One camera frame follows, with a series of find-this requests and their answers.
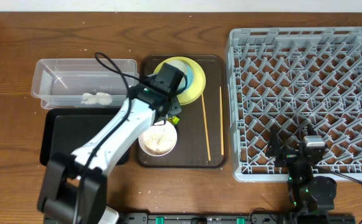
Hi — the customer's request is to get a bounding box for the green yellow snack wrapper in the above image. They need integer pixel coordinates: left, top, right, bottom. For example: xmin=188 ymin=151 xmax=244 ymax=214
xmin=167 ymin=116 xmax=180 ymax=126

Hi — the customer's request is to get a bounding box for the white bowl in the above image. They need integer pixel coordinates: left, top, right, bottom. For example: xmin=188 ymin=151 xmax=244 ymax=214
xmin=138 ymin=121 xmax=178 ymax=157

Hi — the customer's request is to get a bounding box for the pile of rice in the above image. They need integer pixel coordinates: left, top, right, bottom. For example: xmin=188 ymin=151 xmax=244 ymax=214
xmin=144 ymin=133 xmax=173 ymax=156

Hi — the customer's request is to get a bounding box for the white tissue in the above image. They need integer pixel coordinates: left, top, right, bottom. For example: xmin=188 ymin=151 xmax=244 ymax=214
xmin=81 ymin=92 xmax=113 ymax=105

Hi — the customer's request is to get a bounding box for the white cup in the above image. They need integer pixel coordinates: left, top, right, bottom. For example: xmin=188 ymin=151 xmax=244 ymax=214
xmin=168 ymin=60 xmax=188 ymax=75

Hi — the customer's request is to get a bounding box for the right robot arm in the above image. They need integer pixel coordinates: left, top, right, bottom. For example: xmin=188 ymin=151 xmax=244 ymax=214
xmin=265 ymin=124 xmax=336 ymax=223

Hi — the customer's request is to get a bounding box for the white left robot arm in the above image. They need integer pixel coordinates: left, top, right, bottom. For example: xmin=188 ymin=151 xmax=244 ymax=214
xmin=37 ymin=84 xmax=178 ymax=223

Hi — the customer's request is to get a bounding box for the grey dishwasher rack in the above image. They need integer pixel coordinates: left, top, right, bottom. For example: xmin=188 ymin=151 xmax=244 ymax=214
xmin=226 ymin=27 xmax=362 ymax=182

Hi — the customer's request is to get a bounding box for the clear plastic waste bin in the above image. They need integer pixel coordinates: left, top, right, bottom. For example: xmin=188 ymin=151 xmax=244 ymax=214
xmin=31 ymin=58 xmax=126 ymax=109

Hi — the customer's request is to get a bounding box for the blue plate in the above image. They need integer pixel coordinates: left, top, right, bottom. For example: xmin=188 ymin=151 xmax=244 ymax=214
xmin=178 ymin=63 xmax=194 ymax=91

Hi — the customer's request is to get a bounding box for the left wooden chopstick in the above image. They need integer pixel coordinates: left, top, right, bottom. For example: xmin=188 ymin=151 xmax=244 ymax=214
xmin=201 ymin=93 xmax=211 ymax=161

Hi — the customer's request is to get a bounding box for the yellow plate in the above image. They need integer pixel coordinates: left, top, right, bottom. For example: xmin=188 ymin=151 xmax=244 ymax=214
xmin=153 ymin=56 xmax=206 ymax=105

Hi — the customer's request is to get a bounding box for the brown serving tray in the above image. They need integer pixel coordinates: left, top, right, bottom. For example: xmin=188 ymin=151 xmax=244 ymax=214
xmin=136 ymin=55 xmax=229 ymax=169

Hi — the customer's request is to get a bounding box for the black plastic tray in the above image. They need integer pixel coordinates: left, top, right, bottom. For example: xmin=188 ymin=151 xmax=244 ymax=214
xmin=40 ymin=108 xmax=119 ymax=166

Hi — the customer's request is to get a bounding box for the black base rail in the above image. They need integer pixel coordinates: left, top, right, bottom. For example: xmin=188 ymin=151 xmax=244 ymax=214
xmin=117 ymin=212 xmax=356 ymax=224

